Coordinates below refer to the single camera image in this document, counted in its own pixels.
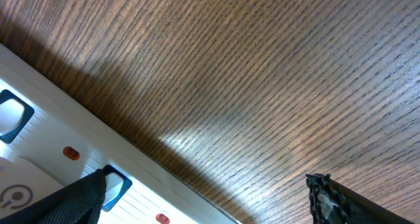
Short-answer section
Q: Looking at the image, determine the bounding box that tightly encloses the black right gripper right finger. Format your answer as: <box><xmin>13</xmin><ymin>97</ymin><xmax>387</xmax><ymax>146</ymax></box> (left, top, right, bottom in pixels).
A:
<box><xmin>306</xmin><ymin>173</ymin><xmax>413</xmax><ymax>224</ymax></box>

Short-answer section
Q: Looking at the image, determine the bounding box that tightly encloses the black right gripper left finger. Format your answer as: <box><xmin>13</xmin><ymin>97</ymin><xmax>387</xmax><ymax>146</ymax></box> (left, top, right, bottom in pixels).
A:
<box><xmin>1</xmin><ymin>169</ymin><xmax>106</xmax><ymax>224</ymax></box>

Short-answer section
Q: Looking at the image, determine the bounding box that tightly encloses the white USB charger adapter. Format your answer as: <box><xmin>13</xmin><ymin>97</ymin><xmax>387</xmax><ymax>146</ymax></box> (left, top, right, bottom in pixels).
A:
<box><xmin>0</xmin><ymin>157</ymin><xmax>64</xmax><ymax>219</ymax></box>

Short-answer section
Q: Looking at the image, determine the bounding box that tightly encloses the white power strip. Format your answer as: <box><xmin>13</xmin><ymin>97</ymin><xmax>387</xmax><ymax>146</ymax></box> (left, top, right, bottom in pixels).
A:
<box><xmin>1</xmin><ymin>47</ymin><xmax>234</xmax><ymax>223</ymax></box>

